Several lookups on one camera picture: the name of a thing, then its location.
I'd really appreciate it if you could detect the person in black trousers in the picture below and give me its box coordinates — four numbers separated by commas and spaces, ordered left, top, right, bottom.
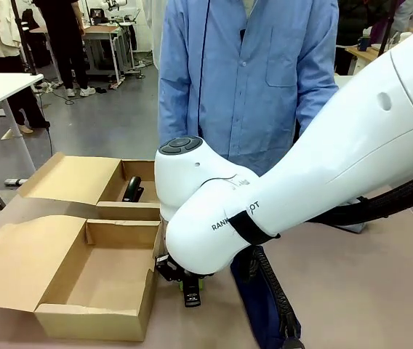
9, 85, 52, 135

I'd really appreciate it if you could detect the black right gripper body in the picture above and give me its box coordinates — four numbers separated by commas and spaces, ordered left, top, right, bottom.
155, 253, 215, 284

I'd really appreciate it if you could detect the person in blue shirt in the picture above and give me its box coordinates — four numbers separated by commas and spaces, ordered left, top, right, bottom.
158, 0, 340, 176

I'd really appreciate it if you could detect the black floor cable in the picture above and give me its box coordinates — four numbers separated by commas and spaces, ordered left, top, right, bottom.
33, 82, 56, 176

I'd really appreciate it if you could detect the light wooden table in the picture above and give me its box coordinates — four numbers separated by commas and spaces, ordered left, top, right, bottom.
345, 44, 390, 63

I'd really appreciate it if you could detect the dark green stapler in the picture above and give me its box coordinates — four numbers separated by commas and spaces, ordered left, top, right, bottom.
121, 175, 146, 203

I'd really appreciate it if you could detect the person in dark jacket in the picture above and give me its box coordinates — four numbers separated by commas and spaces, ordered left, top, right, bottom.
336, 0, 398, 76

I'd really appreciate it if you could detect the black braided cable sleeve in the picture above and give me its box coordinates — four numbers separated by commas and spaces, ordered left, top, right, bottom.
308, 165, 413, 237

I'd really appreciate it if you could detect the black stand pole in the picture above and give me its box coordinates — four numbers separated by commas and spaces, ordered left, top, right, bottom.
378, 0, 401, 56

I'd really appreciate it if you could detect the small cardboard box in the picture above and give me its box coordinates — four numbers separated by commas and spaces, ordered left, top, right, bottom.
17, 151, 162, 221

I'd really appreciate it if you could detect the large cardboard box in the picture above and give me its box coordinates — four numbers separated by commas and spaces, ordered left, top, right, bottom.
0, 214, 164, 342

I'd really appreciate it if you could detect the wooden top grey desk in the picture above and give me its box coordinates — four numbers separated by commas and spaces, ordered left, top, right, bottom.
30, 22, 137, 85

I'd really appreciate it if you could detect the navy zipper pencil case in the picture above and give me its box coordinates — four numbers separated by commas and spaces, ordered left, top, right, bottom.
230, 245, 306, 349

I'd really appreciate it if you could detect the person in black clothes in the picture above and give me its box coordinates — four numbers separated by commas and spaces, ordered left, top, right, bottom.
37, 0, 97, 98

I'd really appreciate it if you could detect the black velcro strap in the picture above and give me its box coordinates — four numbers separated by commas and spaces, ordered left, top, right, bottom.
230, 209, 282, 246

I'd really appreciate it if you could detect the black tripod pole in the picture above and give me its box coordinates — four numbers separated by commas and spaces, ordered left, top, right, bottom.
12, 0, 39, 76

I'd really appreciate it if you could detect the grey power strip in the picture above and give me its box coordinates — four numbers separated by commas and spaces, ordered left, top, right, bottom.
4, 177, 31, 188

